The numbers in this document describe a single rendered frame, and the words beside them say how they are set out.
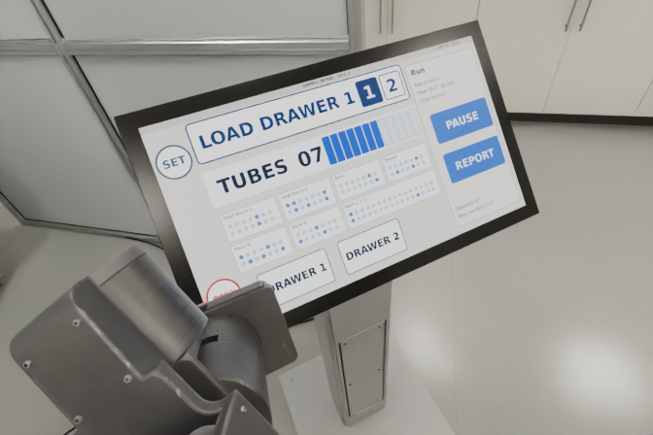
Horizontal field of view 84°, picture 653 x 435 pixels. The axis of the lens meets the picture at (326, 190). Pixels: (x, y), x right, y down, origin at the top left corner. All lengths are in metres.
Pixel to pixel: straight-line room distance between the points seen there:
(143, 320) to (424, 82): 0.46
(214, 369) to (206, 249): 0.26
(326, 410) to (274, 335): 1.11
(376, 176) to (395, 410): 1.03
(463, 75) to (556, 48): 1.98
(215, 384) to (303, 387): 1.25
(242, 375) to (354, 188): 0.32
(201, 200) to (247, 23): 0.76
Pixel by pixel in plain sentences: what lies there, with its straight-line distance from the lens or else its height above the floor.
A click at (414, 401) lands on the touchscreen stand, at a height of 0.04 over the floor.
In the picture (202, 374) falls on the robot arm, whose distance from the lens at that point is 0.20.
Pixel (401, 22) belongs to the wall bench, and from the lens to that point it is 2.40.
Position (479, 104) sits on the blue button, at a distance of 0.59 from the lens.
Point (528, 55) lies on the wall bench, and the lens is 2.53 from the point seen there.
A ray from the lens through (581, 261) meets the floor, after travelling 1.97.
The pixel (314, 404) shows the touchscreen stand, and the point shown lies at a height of 0.04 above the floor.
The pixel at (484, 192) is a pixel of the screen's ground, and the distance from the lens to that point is 0.58.
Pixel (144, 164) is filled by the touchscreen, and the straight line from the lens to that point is 0.47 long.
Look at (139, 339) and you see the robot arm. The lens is 0.19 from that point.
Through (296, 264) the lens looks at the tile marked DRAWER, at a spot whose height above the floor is 1.02.
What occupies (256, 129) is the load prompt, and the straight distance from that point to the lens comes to 0.46.
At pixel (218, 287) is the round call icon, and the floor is 1.02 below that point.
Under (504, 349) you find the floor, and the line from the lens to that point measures 1.61.
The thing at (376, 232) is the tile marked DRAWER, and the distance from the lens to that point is 0.49.
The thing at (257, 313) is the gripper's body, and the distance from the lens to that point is 0.30.
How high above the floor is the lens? 1.39
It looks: 41 degrees down
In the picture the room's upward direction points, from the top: 7 degrees counter-clockwise
